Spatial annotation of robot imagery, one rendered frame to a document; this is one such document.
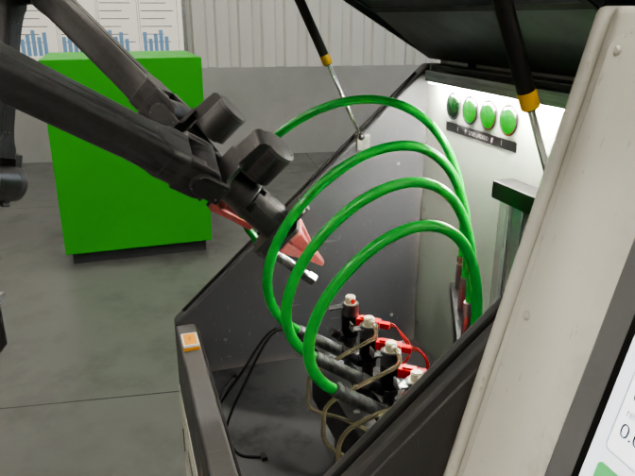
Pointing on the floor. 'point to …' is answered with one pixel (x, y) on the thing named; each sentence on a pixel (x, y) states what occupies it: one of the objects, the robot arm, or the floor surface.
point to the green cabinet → (124, 174)
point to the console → (559, 268)
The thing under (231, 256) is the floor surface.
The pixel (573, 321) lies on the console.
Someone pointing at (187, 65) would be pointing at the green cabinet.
